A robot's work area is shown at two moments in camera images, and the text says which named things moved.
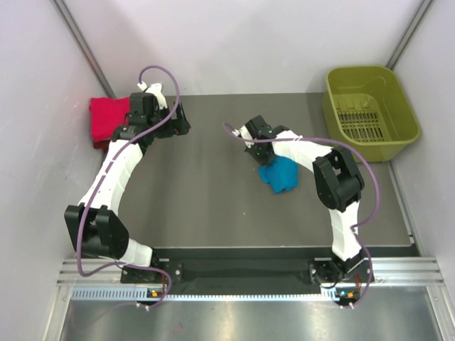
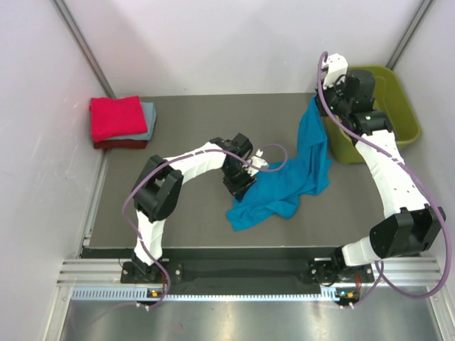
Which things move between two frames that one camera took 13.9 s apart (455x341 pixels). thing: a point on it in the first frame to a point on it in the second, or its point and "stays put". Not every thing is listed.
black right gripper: (263, 161) to (319, 104)
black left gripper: (175, 127) to (238, 189)
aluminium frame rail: (394, 271) stays put
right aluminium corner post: (409, 34) stays put
